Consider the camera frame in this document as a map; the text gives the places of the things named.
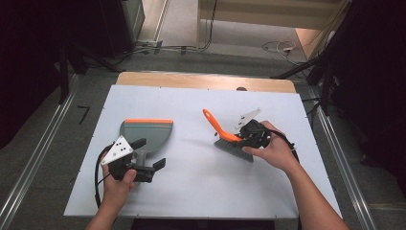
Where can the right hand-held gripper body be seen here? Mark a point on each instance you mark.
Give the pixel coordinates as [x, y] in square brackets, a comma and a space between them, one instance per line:
[258, 134]

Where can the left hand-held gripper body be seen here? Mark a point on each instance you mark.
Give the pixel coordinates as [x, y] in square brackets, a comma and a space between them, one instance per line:
[118, 150]

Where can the grey dustpan with orange edge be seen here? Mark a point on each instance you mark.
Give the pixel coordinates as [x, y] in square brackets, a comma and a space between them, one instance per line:
[150, 134]

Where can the orange brush with grey bristles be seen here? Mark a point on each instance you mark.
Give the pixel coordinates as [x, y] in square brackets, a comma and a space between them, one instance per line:
[220, 129]

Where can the person's right hand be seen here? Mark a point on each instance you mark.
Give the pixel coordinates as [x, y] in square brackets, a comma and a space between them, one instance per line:
[277, 153]

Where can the person's left hand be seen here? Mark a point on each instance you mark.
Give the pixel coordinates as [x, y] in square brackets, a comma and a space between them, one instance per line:
[116, 191]

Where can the white table cover board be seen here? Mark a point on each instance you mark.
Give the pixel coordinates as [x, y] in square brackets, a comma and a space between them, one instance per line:
[198, 185]

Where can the wooden table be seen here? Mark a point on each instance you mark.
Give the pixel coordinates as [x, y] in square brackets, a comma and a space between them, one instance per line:
[191, 80]

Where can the black metal stand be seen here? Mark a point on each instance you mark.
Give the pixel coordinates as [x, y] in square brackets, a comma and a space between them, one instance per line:
[63, 73]
[325, 76]

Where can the beige wooden panel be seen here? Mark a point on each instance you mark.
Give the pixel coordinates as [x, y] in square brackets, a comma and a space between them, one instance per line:
[308, 40]

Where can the beige wooden shelf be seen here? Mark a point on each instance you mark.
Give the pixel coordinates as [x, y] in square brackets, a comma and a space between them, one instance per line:
[261, 16]

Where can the dark grey cabinet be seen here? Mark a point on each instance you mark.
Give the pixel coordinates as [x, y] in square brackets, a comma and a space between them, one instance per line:
[121, 25]

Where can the dark curtain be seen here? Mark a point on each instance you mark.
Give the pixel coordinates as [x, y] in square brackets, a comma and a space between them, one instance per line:
[25, 64]
[379, 80]

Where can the metal floor rail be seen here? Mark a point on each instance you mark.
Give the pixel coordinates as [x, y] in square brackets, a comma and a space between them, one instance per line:
[346, 166]
[35, 153]

